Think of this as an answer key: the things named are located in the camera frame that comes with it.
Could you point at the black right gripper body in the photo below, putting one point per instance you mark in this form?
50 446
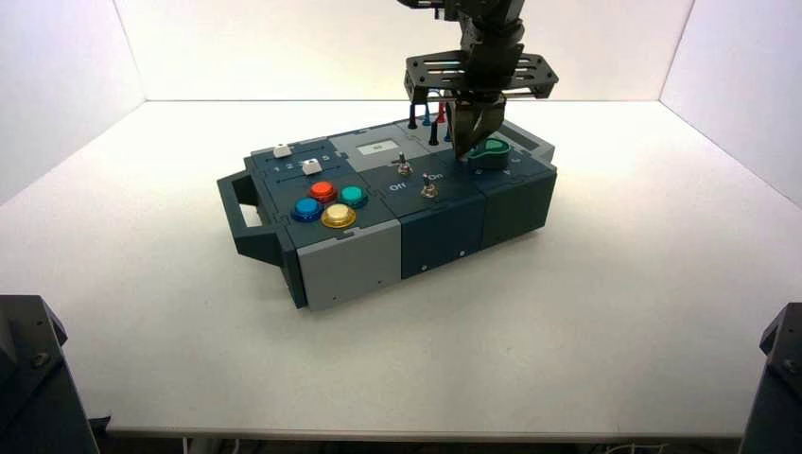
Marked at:
489 69

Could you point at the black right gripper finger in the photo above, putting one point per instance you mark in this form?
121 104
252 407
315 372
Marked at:
490 119
462 128

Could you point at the green rotary knob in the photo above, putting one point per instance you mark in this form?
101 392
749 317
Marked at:
492 155

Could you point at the black right robot arm base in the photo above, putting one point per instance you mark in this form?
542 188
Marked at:
777 388

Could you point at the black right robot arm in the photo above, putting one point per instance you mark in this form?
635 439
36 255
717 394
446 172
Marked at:
482 12

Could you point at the black left robot arm base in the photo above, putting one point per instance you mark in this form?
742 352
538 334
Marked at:
31 388

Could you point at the small white display panel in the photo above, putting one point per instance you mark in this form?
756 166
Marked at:
377 148

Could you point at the teal round push button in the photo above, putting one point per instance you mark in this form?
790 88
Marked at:
353 195

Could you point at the yellow round push button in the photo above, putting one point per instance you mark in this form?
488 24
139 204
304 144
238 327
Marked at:
338 216

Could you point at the orange round push button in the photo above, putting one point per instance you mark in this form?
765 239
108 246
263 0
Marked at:
323 190

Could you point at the white slider cap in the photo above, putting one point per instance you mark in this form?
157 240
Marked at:
282 150
311 167

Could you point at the blue round push button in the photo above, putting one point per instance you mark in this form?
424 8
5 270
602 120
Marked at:
307 208

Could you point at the dark teal grey control box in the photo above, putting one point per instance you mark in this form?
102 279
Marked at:
351 263

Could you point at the metal toggle switch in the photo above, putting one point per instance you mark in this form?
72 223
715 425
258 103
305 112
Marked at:
428 187
401 165

